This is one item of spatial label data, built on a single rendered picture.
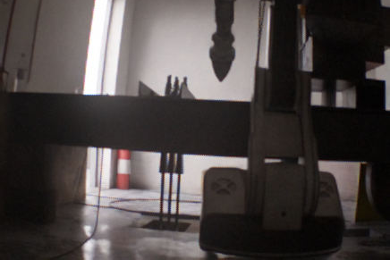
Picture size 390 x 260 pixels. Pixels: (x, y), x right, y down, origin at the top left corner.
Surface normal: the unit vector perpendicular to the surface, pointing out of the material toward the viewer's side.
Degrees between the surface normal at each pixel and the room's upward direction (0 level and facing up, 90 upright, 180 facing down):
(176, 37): 90
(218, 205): 38
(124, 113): 90
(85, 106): 90
